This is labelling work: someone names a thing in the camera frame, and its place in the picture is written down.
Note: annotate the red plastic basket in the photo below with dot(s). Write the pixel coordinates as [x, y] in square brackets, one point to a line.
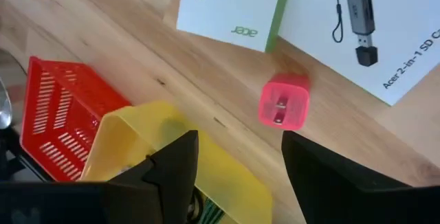
[68, 97]

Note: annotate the pink wall charger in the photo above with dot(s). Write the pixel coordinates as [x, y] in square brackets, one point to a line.
[283, 102]

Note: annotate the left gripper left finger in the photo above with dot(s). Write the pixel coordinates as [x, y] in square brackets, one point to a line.
[172, 182]

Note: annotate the yellow plastic bin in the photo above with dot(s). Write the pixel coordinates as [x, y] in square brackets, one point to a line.
[227, 182]

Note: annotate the white Acer card reader box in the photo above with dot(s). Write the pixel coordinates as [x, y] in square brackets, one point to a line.
[395, 28]
[233, 7]

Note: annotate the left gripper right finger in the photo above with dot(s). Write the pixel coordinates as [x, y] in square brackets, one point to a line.
[319, 182]

